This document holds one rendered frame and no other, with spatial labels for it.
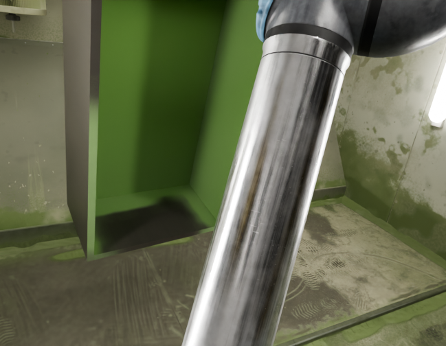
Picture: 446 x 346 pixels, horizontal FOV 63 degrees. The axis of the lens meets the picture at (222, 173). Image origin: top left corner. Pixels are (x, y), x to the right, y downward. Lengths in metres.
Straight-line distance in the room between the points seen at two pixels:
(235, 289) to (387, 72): 2.66
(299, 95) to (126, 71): 1.09
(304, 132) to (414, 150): 2.41
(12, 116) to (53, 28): 0.60
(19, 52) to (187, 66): 1.26
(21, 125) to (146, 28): 1.18
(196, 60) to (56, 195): 1.20
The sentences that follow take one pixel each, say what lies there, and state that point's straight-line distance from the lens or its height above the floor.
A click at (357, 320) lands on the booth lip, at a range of 2.06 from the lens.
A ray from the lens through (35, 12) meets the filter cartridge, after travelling 2.23.
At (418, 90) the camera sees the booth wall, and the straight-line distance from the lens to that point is 2.82.
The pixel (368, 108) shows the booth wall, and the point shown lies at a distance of 3.07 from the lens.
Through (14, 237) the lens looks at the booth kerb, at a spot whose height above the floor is 0.12.
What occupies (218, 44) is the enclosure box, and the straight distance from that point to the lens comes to 1.59.
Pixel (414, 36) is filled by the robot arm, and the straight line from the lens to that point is 0.50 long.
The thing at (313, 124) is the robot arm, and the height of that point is 1.23.
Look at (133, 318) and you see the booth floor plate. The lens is 1.83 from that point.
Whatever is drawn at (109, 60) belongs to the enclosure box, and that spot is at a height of 1.16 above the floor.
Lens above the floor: 1.33
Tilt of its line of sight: 23 degrees down
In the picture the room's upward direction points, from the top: 7 degrees clockwise
